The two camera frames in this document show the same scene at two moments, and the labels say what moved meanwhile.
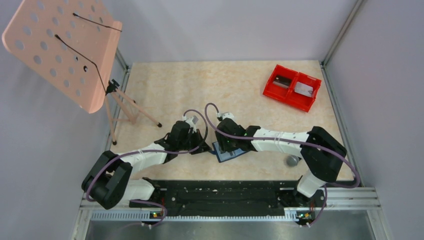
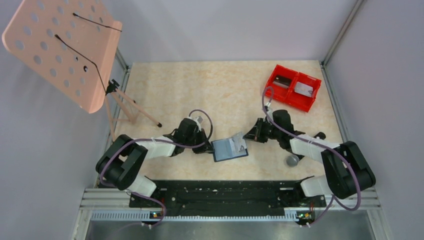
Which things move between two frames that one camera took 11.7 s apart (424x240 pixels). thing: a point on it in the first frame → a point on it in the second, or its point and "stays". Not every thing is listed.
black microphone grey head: (292, 160) stays
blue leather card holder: (222, 156) stays
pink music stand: (71, 44) stays
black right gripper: (223, 146) → (256, 132)
